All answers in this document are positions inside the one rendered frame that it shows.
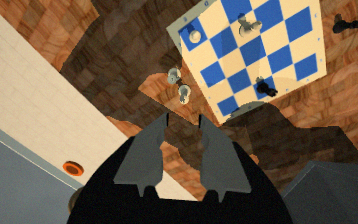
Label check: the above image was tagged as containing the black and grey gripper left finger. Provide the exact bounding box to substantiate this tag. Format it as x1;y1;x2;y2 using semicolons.
66;112;169;224

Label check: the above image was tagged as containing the blue and cream chessboard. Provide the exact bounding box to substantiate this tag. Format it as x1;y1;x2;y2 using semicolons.
166;0;327;124

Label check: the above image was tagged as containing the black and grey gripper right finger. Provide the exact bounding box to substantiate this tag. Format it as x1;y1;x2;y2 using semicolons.
199;114;293;224

